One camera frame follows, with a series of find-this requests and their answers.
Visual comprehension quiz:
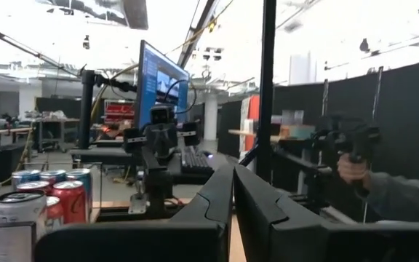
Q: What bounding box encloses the wooden top desk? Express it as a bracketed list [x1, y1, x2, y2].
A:
[227, 129, 316, 143]

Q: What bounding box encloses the computer desk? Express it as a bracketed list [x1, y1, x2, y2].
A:
[69, 140, 218, 185]

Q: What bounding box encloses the red storage shelf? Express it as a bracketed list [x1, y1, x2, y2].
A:
[103, 100, 136, 124]

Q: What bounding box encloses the person's hand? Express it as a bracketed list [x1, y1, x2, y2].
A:
[336, 152, 372, 191]

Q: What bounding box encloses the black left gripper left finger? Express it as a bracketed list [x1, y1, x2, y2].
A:
[33, 163, 234, 262]

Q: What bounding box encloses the black overhead frame beam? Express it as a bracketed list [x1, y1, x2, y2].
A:
[176, 0, 221, 68]

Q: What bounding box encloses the wooden workbench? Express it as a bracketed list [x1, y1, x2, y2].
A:
[0, 126, 34, 146]

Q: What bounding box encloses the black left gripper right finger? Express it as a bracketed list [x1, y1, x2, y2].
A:
[233, 164, 419, 262]

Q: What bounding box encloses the silver air duct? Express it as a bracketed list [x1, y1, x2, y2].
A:
[36, 0, 149, 31]

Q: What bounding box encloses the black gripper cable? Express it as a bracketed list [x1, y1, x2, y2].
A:
[162, 78, 199, 116]

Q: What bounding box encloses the grey cart with clutter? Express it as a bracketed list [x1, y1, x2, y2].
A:
[34, 111, 81, 152]

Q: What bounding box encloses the black aluminium table frame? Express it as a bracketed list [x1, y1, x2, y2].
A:
[95, 143, 336, 223]

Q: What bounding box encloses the person's forearm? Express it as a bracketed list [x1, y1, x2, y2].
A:
[362, 170, 419, 223]

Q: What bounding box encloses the red soda can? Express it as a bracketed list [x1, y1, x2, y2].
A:
[15, 180, 52, 196]
[51, 180, 89, 225]

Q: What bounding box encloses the teal storage box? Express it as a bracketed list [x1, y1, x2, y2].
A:
[280, 124, 316, 140]

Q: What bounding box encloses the black monitor stand pole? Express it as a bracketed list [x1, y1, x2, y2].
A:
[78, 68, 137, 150]

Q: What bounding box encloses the clear plastic organizer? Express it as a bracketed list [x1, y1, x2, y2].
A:
[281, 109, 305, 127]

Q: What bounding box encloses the black leader arm handle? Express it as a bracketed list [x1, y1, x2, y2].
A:
[311, 115, 382, 164]

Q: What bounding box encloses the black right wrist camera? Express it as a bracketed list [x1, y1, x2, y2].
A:
[149, 104, 177, 125]

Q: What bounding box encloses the black partition panel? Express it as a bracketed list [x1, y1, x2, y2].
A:
[273, 78, 327, 127]
[217, 100, 243, 158]
[376, 56, 419, 183]
[325, 71, 378, 127]

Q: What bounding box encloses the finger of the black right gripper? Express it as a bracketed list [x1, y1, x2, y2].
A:
[181, 122, 202, 147]
[123, 127, 145, 154]

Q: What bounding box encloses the black vertical frame post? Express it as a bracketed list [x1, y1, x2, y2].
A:
[256, 0, 278, 183]

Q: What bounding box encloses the black keyboard with blue keys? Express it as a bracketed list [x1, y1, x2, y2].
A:
[180, 145, 215, 175]

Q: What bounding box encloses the computer monitor with blue screen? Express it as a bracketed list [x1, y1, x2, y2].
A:
[133, 39, 191, 130]

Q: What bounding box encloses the orange fabric panel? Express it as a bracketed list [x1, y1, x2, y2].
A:
[247, 95, 261, 152]

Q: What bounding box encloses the red Fanta strawberry can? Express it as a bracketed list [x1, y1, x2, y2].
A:
[45, 196, 65, 231]

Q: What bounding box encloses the black computer tower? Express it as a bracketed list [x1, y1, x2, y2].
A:
[0, 143, 27, 183]

